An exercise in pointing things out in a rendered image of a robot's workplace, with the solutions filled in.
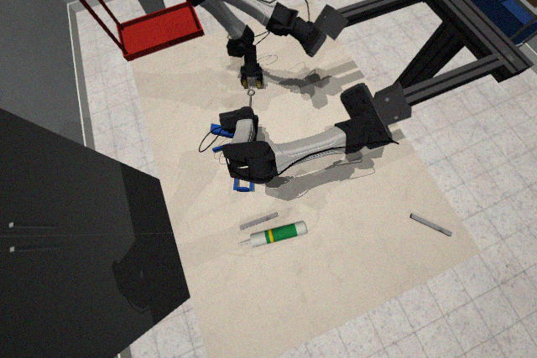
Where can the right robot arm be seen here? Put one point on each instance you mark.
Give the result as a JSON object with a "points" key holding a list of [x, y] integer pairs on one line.
{"points": [[277, 19]]}

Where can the grey sealant cartridge with green label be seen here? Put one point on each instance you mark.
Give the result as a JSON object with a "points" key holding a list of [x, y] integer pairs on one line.
{"points": [[276, 234]]}

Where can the blue sealant gun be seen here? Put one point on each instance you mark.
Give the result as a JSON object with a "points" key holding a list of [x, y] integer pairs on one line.
{"points": [[225, 134]]}

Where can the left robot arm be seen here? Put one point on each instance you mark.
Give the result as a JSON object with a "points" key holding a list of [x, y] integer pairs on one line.
{"points": [[264, 160]]}

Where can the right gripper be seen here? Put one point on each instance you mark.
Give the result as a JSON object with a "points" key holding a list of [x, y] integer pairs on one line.
{"points": [[251, 70]]}

